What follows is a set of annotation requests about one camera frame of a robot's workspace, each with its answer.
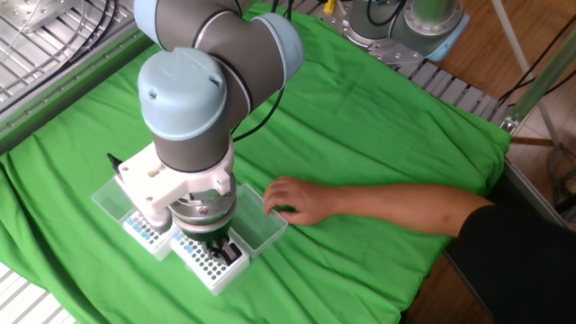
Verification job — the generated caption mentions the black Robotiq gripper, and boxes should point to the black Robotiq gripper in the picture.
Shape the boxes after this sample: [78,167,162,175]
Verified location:
[182,220,242,265]

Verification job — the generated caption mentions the white pipette tip box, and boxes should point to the white pipette tip box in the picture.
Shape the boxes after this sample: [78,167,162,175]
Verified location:
[169,182,289,297]
[91,177,181,262]

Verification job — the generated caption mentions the person's right hand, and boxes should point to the person's right hand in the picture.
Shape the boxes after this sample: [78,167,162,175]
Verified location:
[262,175,343,226]

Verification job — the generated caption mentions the green table cloth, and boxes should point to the green table cloth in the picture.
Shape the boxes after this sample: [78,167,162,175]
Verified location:
[0,0,512,324]

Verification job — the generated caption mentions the silver metal mounting plate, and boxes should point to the silver metal mounting plate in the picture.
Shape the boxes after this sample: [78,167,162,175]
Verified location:
[0,0,80,33]

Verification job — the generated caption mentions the white metal pole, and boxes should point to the white metal pole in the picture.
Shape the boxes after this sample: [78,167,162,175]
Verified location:
[490,0,563,146]

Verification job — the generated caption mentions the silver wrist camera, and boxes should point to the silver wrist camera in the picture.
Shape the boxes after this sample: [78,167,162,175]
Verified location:
[115,175,175,234]

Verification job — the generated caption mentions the white printed camera mount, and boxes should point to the white printed camera mount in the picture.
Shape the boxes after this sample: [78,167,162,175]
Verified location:
[114,141,236,217]

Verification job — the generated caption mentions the black cable with ferrite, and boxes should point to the black cable with ferrite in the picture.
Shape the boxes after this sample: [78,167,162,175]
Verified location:
[231,85,287,143]

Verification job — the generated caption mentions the silver corner bracket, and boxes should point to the silver corner bracket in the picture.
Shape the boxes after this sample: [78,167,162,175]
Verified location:
[499,115,519,135]

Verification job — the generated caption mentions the thin black hanging cable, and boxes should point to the thin black hanging cable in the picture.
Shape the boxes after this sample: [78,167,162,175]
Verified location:
[497,13,576,108]

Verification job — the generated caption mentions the grey cable bundle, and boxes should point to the grey cable bundle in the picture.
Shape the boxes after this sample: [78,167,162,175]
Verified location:
[546,143,576,226]

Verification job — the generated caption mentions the green covered frame post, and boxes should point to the green covered frame post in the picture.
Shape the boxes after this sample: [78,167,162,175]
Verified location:
[510,26,576,122]

